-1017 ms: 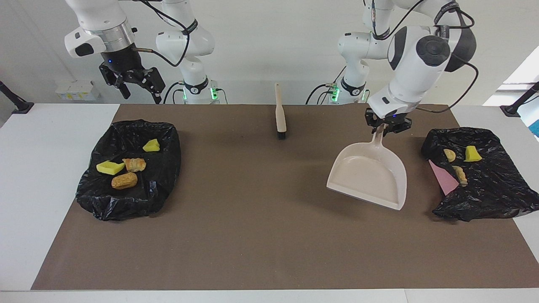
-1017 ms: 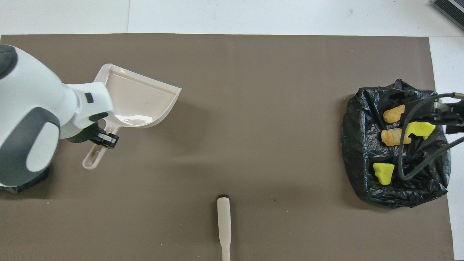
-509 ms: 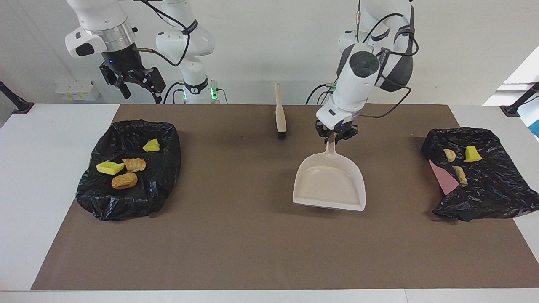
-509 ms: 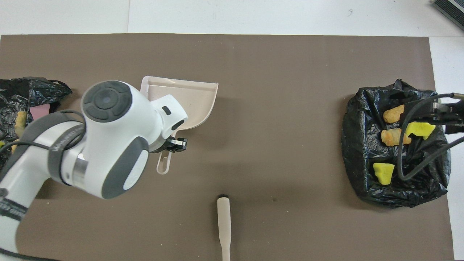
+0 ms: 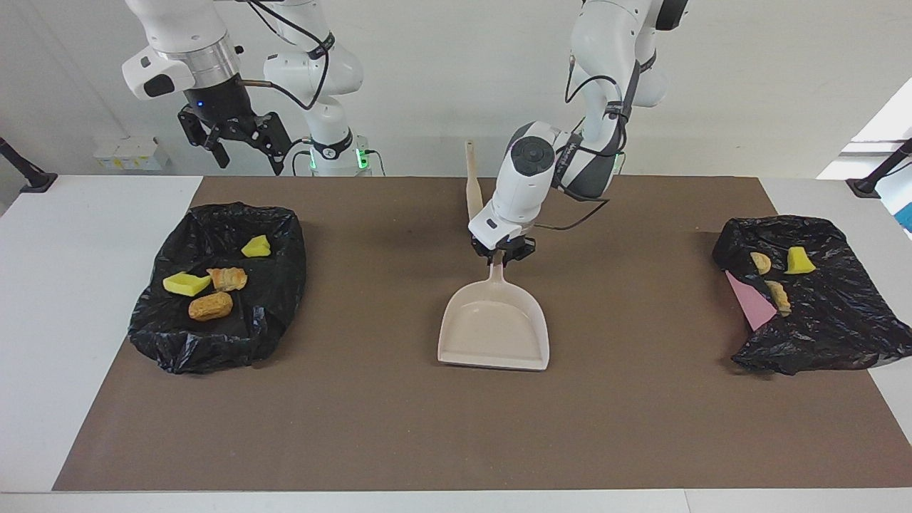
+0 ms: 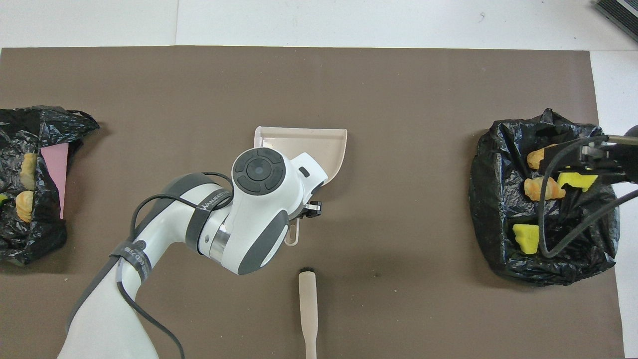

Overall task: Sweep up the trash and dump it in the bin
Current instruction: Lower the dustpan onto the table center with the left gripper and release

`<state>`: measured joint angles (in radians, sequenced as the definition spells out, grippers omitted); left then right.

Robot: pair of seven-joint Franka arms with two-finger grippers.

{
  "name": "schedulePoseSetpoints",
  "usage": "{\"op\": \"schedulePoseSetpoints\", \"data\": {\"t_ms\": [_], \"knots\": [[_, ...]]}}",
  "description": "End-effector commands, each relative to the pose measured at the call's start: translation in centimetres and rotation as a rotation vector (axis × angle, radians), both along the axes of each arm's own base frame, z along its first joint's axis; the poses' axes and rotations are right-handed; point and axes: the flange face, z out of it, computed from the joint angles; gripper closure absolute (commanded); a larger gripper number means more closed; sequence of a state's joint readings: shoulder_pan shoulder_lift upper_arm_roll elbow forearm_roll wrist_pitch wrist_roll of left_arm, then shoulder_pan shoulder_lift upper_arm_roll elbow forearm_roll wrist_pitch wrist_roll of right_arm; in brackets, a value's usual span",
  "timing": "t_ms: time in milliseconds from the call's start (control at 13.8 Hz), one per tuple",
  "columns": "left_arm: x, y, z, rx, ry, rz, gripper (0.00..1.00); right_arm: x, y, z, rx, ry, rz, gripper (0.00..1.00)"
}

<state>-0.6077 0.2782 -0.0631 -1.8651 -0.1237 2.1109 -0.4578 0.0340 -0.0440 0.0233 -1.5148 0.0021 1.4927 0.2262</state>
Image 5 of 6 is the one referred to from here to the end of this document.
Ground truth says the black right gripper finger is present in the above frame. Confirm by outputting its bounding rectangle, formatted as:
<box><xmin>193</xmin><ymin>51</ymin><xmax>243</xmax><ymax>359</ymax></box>
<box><xmin>177</xmin><ymin>107</ymin><xmax>231</xmax><ymax>170</ymax></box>
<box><xmin>253</xmin><ymin>113</ymin><xmax>292</xmax><ymax>176</ymax></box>

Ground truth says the beige dustpan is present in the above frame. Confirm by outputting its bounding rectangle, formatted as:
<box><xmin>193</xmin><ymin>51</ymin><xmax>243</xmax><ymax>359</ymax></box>
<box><xmin>437</xmin><ymin>251</ymin><xmax>551</xmax><ymax>372</ymax></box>

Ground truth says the beige hand brush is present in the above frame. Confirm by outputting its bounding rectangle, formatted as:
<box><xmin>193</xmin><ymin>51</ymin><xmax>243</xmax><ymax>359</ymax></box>
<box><xmin>465</xmin><ymin>140</ymin><xmax>485</xmax><ymax>222</ymax></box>

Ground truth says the striped croissant piece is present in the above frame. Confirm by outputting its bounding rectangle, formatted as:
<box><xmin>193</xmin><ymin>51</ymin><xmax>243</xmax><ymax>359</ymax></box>
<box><xmin>207</xmin><ymin>267</ymin><xmax>249</xmax><ymax>292</ymax></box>

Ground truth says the notched yellow sponge piece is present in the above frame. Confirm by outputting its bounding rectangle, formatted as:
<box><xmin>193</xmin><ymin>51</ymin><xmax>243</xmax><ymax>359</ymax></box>
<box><xmin>162</xmin><ymin>272</ymin><xmax>213</xmax><ymax>297</ymax></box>

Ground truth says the brown bread roll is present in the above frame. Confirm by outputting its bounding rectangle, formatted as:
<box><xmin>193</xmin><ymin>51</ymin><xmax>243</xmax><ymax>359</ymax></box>
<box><xmin>188</xmin><ymin>291</ymin><xmax>234</xmax><ymax>322</ymax></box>

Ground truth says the pale yellow elongated cracker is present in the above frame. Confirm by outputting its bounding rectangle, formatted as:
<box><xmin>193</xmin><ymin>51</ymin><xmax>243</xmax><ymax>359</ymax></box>
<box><xmin>766</xmin><ymin>280</ymin><xmax>792</xmax><ymax>316</ymax></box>

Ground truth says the small yellow sponge piece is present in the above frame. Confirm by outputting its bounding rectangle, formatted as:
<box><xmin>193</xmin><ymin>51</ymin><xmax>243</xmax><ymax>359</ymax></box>
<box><xmin>786</xmin><ymin>246</ymin><xmax>818</xmax><ymax>276</ymax></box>

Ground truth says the pink bin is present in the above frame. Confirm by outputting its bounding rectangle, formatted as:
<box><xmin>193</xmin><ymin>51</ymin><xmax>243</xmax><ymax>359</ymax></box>
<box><xmin>725</xmin><ymin>271</ymin><xmax>779</xmax><ymax>332</ymax></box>

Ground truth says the black bag over pink bin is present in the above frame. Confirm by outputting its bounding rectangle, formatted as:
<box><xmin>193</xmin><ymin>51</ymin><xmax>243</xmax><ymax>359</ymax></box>
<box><xmin>712</xmin><ymin>216</ymin><xmax>912</xmax><ymax>376</ymax></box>

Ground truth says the white box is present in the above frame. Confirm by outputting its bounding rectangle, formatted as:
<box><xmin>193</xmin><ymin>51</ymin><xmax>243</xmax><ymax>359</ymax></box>
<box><xmin>94</xmin><ymin>137</ymin><xmax>170</xmax><ymax>172</ymax></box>

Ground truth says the black stand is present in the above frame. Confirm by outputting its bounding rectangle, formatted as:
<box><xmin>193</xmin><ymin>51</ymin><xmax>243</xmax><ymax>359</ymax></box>
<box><xmin>846</xmin><ymin>139</ymin><xmax>912</xmax><ymax>199</ymax></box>
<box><xmin>0</xmin><ymin>137</ymin><xmax>58</xmax><ymax>193</ymax></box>

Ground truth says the brown table mat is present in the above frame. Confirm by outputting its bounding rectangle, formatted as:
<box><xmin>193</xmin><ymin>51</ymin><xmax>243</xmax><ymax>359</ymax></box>
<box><xmin>53</xmin><ymin>176</ymin><xmax>912</xmax><ymax>492</ymax></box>

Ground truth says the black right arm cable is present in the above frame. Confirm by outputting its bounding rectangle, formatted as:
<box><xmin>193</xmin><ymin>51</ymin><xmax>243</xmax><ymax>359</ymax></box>
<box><xmin>242</xmin><ymin>0</ymin><xmax>336</xmax><ymax>111</ymax></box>

